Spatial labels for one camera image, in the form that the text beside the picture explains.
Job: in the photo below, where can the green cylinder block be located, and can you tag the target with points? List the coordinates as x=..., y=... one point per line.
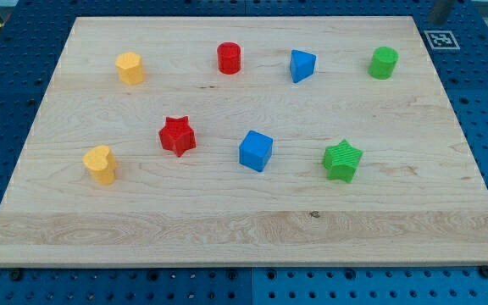
x=383, y=63

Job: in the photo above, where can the wooden board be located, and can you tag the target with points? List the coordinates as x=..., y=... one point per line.
x=417, y=198

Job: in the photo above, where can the blue cube block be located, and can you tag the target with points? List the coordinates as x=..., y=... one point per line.
x=255, y=150

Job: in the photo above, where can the red star block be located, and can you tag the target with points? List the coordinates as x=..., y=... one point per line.
x=177, y=135

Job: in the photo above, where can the green star block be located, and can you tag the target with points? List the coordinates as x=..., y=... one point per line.
x=341, y=161

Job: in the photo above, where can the red cylinder block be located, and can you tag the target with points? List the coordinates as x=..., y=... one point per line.
x=229, y=58

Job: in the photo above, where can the blue triangle block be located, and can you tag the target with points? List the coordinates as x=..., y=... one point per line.
x=302, y=65

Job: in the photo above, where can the yellow hexagon block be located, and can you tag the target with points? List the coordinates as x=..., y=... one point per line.
x=130, y=68

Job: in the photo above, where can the yellow heart block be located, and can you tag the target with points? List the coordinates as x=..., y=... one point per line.
x=101, y=164

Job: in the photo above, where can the white fiducial marker tag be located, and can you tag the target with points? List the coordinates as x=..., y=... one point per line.
x=441, y=40

